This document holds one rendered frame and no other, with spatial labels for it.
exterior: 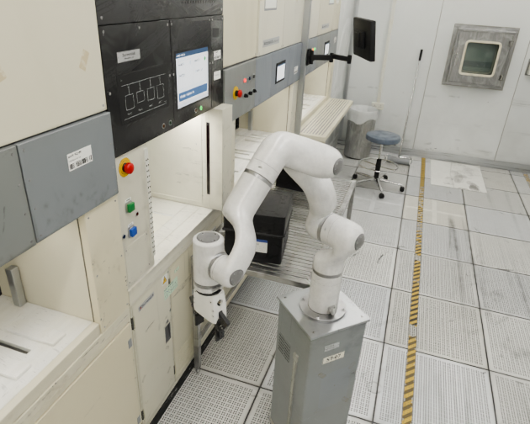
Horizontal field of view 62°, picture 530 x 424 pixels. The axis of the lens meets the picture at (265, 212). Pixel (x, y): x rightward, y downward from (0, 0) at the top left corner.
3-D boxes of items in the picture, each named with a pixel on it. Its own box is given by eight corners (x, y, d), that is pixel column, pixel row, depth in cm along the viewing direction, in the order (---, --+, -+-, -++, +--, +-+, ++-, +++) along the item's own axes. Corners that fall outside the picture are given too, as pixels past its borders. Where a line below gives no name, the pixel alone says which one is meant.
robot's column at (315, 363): (346, 443, 212) (370, 319, 178) (294, 466, 201) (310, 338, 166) (315, 399, 234) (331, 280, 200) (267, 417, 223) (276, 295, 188)
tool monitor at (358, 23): (372, 76, 318) (380, 21, 302) (300, 68, 332) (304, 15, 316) (378, 68, 352) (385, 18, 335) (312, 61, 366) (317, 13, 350)
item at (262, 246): (223, 257, 213) (224, 225, 205) (237, 229, 237) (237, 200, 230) (280, 265, 209) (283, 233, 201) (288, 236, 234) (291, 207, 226)
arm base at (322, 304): (355, 315, 180) (362, 277, 171) (315, 327, 172) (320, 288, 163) (329, 288, 195) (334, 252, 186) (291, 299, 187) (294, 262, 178)
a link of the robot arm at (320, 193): (337, 256, 166) (304, 239, 176) (355, 232, 170) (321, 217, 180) (304, 162, 130) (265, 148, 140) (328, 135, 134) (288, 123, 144)
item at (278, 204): (284, 238, 201) (286, 213, 196) (221, 230, 206) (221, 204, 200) (293, 209, 227) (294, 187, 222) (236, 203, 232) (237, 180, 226)
